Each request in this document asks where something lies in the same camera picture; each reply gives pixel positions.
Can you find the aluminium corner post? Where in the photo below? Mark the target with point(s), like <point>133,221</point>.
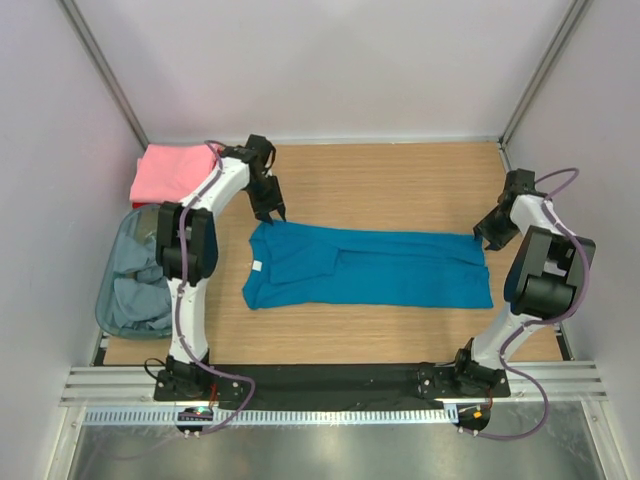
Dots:
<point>561,38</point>
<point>87,39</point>

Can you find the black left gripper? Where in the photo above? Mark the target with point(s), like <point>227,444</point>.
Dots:
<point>262,210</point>

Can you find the teal mesh laundry basket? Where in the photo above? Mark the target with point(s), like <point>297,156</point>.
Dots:
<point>139,224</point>

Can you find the grey t shirt in basket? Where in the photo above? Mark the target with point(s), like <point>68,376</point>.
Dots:
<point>141,292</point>

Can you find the pink folded t shirt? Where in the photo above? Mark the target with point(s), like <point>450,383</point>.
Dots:
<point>170,173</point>

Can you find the white slotted cable duct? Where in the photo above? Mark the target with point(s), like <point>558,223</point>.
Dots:
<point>182,416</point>

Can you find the right aluminium corner post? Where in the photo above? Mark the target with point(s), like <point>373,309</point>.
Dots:
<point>561,38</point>

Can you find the red folded t shirt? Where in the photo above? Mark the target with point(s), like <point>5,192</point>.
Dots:
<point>139,205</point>

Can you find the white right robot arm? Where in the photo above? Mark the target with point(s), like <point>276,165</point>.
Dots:
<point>545,285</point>

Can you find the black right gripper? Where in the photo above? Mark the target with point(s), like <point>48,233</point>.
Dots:
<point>484,228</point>

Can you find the aluminium frame rail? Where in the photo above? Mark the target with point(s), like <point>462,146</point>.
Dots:
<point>562,381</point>

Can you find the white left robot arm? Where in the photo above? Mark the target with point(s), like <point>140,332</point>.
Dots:
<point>187,251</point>

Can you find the left aluminium corner post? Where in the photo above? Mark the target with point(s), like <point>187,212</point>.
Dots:
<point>87,39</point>

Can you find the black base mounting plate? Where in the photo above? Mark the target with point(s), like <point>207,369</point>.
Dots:
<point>365,387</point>

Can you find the blue t shirt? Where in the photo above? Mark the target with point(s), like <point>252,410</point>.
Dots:
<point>297,264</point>

